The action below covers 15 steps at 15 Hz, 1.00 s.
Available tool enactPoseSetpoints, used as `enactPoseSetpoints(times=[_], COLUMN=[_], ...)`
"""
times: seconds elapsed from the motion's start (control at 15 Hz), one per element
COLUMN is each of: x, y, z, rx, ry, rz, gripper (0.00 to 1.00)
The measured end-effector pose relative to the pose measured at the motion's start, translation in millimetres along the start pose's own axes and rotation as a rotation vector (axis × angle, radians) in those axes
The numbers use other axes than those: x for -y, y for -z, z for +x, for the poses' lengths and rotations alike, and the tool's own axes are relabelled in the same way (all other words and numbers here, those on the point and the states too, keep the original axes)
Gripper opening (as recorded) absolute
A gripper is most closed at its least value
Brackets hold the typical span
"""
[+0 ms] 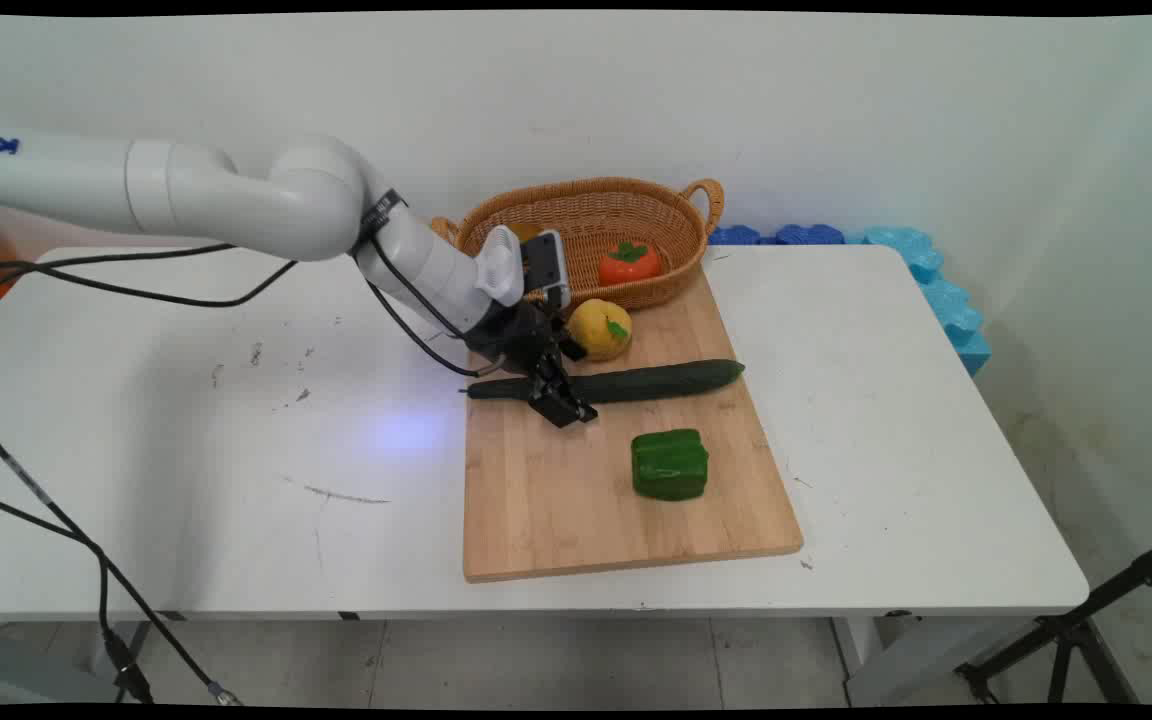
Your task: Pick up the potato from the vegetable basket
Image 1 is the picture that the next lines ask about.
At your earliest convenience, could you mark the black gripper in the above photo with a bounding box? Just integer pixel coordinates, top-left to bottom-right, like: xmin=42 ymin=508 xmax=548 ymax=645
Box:
xmin=464 ymin=298 xmax=599 ymax=429

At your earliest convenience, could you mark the yellow fruit toy green leaf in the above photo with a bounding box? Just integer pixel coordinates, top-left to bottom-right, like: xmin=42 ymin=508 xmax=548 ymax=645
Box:
xmin=566 ymin=298 xmax=633 ymax=362

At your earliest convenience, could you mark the dark green cucumber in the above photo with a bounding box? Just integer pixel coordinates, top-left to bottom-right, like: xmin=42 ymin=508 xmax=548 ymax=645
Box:
xmin=459 ymin=359 xmax=745 ymax=406

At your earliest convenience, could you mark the wooden cutting board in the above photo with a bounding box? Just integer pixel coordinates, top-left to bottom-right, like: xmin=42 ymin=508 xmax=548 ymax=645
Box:
xmin=463 ymin=262 xmax=804 ymax=584

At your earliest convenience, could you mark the green bell pepper toy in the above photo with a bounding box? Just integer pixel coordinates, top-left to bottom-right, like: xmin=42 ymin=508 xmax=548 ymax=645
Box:
xmin=631 ymin=429 xmax=710 ymax=502

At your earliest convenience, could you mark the orange persimmon toy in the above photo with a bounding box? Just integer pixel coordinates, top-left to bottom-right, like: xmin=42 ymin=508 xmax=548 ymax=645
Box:
xmin=599 ymin=241 xmax=662 ymax=288

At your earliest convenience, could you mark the woven wicker basket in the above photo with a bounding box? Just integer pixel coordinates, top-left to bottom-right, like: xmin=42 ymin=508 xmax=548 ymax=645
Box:
xmin=431 ymin=177 xmax=725 ymax=313

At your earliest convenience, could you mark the light blue foam mat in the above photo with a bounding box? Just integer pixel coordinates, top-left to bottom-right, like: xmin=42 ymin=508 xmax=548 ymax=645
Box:
xmin=861 ymin=227 xmax=993 ymax=377

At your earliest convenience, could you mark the white table leg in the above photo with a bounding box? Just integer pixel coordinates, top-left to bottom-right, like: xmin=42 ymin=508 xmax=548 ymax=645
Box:
xmin=831 ymin=612 xmax=1037 ymax=707

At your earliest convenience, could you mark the black tripod stand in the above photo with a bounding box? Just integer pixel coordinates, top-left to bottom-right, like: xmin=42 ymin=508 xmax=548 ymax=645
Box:
xmin=955 ymin=534 xmax=1152 ymax=706

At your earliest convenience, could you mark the grey table leg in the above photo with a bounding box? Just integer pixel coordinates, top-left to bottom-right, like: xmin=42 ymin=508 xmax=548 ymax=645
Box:
xmin=0 ymin=622 xmax=157 ymax=706

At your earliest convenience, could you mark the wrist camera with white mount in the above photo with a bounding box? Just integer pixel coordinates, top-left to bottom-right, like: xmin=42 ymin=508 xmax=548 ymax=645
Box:
xmin=475 ymin=225 xmax=573 ymax=309

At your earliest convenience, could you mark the black cable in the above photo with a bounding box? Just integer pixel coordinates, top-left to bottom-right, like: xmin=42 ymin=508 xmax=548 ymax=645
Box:
xmin=0 ymin=190 xmax=472 ymax=706
xmin=0 ymin=255 xmax=482 ymax=706

